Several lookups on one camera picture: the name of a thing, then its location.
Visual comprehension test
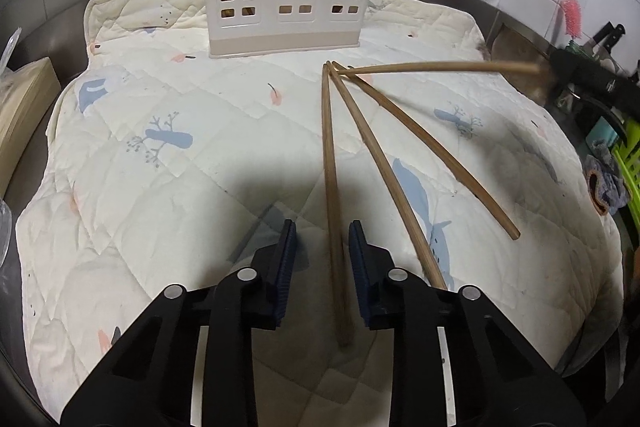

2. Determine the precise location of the beige box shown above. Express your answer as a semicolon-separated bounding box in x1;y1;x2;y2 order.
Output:
0;58;62;195

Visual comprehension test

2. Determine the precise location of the pink bottle brush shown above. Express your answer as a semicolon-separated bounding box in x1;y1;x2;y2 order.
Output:
560;0;584;42

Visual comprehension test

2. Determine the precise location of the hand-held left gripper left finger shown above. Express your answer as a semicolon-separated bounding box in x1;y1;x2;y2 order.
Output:
60;219;298;427

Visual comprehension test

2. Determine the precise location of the clear plastic bag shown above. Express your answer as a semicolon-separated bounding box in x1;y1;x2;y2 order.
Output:
0;27;22;75

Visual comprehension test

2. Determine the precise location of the steel pot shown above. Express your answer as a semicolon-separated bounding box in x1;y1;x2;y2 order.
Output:
487;26;553;105

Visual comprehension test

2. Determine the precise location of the green plastic basket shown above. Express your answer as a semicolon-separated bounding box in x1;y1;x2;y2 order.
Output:
585;117;640;202

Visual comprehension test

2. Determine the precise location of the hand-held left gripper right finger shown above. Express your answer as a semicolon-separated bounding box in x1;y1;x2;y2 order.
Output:
348;220;586;427

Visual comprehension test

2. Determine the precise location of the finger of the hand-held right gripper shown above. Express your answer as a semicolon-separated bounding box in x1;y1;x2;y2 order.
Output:
565;89;628;135
549;49;640;95

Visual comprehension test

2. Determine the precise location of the grey and orange rag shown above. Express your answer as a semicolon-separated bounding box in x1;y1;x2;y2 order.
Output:
585;147;630;217

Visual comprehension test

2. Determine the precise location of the white quilted printed cloth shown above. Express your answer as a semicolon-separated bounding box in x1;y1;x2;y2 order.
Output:
14;0;625;427

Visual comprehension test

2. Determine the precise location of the black-handled knife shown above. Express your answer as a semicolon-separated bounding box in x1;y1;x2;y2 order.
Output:
585;23;627;58

